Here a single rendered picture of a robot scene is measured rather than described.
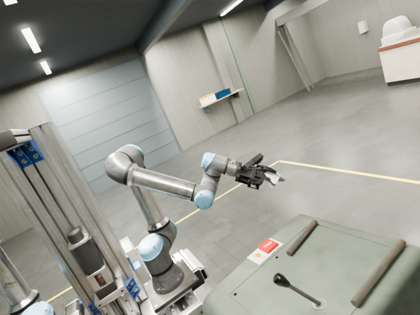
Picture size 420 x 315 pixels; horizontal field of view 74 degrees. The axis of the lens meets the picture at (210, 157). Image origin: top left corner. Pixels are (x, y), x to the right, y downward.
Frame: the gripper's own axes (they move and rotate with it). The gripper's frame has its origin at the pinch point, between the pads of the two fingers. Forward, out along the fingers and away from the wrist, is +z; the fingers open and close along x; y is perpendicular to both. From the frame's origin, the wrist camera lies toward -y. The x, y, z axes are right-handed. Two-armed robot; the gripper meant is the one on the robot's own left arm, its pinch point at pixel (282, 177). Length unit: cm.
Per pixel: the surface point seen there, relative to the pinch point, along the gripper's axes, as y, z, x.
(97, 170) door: -308, -383, -651
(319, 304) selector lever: 50, 10, 16
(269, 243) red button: 27.6, -0.3, -7.0
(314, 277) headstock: 41.2, 11.2, 10.1
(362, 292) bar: 46, 19, 23
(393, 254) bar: 32.4, 29.1, 22.9
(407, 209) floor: -102, 166, -133
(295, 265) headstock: 37.0, 7.0, 3.7
